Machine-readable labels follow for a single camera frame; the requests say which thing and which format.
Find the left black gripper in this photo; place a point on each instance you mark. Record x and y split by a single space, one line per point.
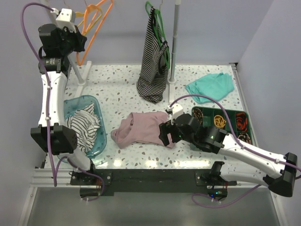
80 39

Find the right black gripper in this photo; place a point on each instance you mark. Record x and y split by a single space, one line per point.
165 129

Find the orange hanger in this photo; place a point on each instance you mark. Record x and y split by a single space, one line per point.
106 6

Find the pink tank top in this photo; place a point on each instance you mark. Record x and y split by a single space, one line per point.
139 128

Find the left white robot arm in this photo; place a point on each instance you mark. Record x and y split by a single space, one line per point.
51 134

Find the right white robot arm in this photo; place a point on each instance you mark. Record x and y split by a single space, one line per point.
275 171

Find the yellow hanger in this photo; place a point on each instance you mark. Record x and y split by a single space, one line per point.
90 16

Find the black white striped top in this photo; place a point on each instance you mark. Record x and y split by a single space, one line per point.
154 73

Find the green hanger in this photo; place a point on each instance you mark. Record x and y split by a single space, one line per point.
160 35

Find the brown floral rolled belt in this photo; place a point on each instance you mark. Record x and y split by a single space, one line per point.
198 115

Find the white clothes rack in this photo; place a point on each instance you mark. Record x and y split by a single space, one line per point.
172 79

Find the green compartment tray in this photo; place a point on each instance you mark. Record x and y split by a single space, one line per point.
208 119

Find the yellow rolled band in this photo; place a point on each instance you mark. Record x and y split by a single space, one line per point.
219 121

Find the teal plastic basin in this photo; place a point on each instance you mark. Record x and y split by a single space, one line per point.
71 105

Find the teal cloth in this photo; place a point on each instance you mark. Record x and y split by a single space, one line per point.
214 85

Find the orange black rolled belt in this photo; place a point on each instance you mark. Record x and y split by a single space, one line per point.
241 121

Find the black white patterned roll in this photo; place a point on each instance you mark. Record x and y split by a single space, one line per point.
245 137

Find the zebra striped garment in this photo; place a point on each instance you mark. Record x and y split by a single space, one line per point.
85 123

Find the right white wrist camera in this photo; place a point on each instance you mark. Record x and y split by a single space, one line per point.
174 111

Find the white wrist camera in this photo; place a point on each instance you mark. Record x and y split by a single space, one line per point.
66 18
174 111

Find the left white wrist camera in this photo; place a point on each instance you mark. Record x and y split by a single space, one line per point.
66 18

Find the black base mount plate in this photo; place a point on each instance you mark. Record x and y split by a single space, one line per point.
151 181

